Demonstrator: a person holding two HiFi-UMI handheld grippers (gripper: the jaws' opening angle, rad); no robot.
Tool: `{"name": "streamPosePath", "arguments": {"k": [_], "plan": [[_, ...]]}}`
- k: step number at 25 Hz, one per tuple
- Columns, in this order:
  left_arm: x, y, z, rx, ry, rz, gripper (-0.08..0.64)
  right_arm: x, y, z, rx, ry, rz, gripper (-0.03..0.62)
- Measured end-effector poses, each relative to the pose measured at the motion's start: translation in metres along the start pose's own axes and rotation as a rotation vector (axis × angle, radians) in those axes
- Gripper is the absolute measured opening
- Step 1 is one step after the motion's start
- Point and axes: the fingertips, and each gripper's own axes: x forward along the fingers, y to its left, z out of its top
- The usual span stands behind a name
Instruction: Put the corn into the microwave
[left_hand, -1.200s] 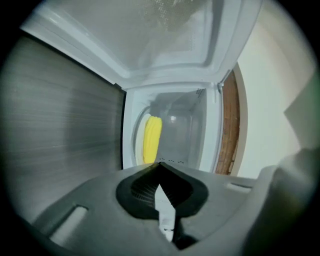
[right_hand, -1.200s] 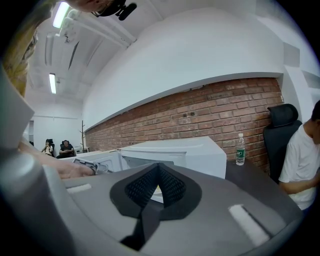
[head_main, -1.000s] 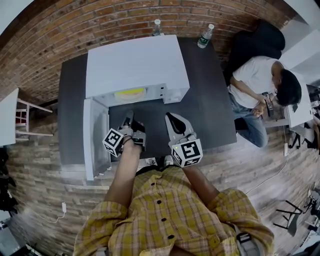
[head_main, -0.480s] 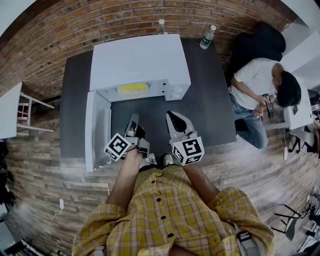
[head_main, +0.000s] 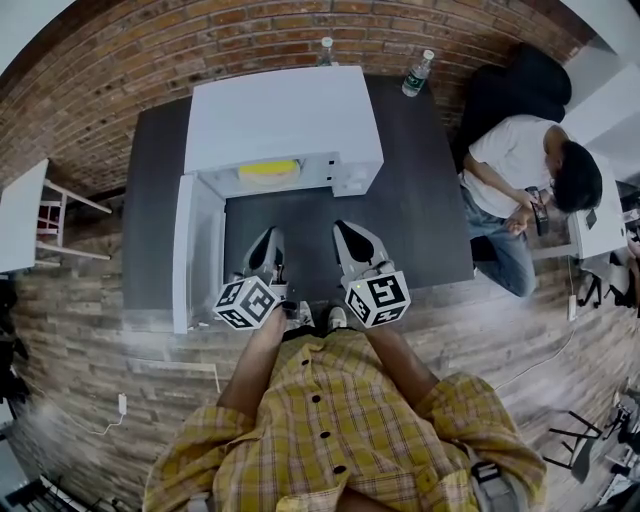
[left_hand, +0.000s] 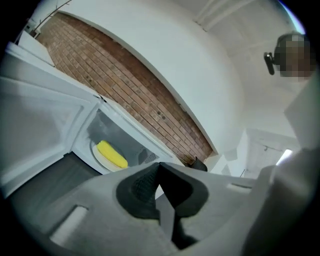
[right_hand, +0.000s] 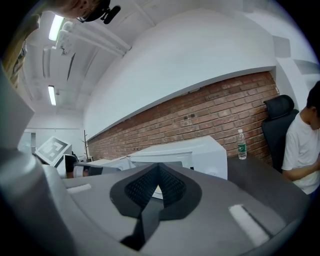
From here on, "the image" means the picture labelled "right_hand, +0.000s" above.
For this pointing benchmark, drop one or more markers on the rectangular ceiling light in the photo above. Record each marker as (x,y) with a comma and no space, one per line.
(52,95)
(56,27)

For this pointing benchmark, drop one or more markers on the clear bottle with green label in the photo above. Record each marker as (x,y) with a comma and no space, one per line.
(242,146)

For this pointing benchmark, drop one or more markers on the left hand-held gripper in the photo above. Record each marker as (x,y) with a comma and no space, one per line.
(53,150)

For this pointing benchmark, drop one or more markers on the person's yellow plaid shirt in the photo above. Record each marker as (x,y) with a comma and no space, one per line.
(17,50)

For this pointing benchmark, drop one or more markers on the black office chair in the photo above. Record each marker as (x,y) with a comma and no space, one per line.
(275,130)

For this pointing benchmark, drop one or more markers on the white ceiling pipes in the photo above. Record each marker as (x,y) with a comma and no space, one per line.
(100,40)

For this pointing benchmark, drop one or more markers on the white microwave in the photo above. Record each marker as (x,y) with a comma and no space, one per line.
(207,152)

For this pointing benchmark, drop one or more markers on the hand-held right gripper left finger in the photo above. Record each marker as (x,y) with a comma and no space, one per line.
(95,197)

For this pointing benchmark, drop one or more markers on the wooden coat rack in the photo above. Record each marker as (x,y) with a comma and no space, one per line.
(85,143)

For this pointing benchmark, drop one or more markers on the person's head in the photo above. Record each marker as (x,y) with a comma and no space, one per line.
(75,7)

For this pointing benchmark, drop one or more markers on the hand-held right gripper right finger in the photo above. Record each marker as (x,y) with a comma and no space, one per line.
(225,197)

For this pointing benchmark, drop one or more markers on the black head-worn camera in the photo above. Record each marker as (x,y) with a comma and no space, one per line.
(110,14)

